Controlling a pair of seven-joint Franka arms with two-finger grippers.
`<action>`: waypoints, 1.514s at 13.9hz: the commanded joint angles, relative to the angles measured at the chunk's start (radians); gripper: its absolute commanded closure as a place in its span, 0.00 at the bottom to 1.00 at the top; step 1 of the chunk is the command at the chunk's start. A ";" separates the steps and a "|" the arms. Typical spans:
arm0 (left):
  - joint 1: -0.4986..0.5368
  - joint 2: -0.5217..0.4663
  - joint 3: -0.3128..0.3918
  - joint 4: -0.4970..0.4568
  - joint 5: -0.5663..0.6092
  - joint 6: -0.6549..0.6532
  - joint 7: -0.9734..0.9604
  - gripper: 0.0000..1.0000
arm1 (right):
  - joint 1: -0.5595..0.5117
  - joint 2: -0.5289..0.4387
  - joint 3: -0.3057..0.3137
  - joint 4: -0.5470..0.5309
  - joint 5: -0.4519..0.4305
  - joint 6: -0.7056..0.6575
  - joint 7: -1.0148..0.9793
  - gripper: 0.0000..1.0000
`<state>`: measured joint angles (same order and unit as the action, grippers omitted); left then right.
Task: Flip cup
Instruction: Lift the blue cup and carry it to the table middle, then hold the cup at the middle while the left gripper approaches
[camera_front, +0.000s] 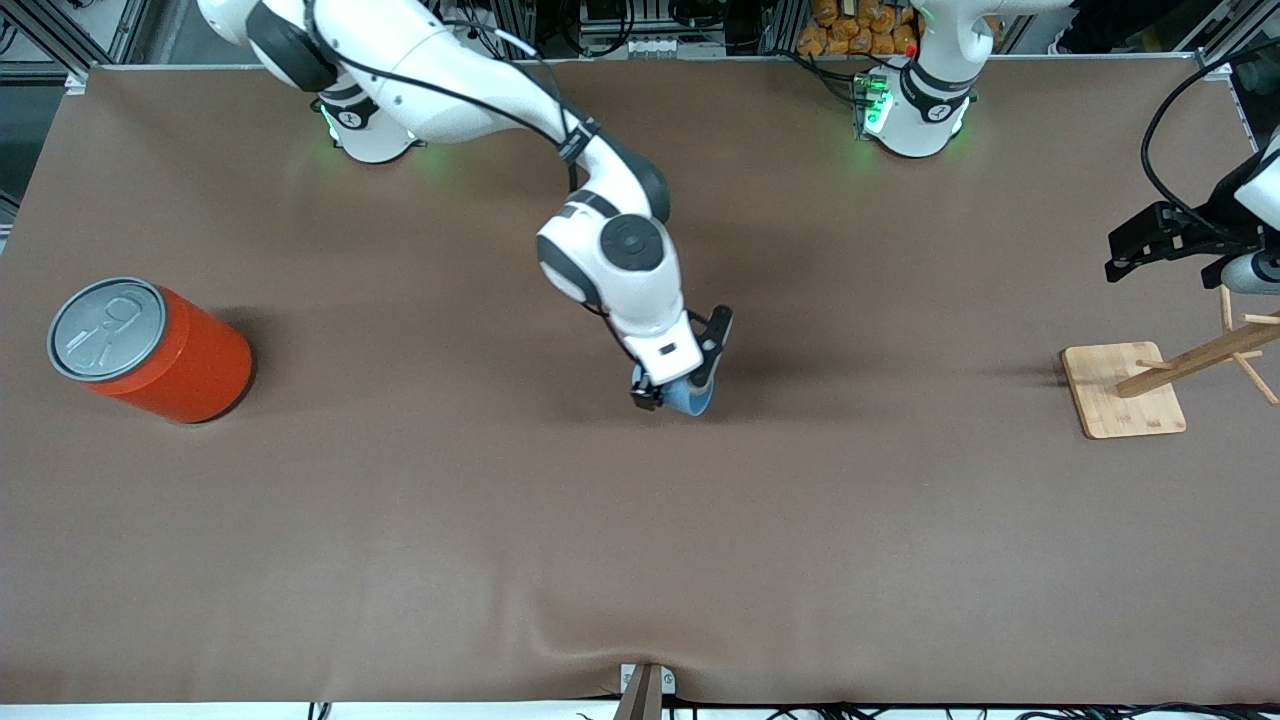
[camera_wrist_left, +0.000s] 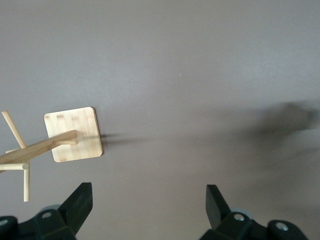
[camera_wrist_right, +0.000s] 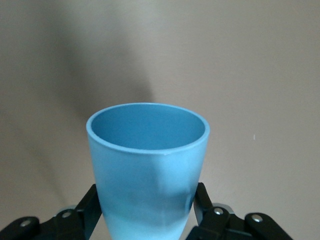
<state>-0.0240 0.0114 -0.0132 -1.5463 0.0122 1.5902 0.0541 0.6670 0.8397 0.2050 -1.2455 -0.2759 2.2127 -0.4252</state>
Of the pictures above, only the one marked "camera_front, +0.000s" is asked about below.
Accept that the wooden mug tree stand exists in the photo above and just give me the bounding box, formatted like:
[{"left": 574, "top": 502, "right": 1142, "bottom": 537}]
[{"left": 1060, "top": 285, "right": 1280, "bottom": 441}]

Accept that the large orange can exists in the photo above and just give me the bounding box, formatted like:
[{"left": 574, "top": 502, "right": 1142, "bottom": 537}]
[{"left": 47, "top": 277, "right": 256, "bottom": 425}]

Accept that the brown table cover cloth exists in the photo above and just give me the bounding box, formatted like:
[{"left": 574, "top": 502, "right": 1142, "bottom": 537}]
[{"left": 0, "top": 55, "right": 1280, "bottom": 706}]

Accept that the aluminium frame rail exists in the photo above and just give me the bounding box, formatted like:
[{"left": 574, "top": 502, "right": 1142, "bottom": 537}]
[
  {"left": 0, "top": 0, "right": 151, "bottom": 96},
  {"left": 1180, "top": 0, "right": 1280, "bottom": 81}
]

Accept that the orange packaged snacks pile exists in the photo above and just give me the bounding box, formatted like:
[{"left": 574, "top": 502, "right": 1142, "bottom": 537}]
[{"left": 795, "top": 0, "right": 921, "bottom": 58}]

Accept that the white power strip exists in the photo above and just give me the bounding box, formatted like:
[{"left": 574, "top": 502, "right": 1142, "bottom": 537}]
[{"left": 578, "top": 33, "right": 728, "bottom": 59}]

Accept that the small light blue cup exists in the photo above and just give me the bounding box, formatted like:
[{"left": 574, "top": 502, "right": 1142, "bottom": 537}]
[{"left": 660, "top": 370, "right": 713, "bottom": 418}]

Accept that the camera mount post with bracket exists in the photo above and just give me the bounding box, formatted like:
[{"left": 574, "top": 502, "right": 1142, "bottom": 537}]
[{"left": 613, "top": 662, "right": 677, "bottom": 720}]

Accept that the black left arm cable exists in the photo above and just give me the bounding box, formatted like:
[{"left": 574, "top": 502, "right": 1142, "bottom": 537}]
[{"left": 1140, "top": 50, "right": 1280, "bottom": 241}]

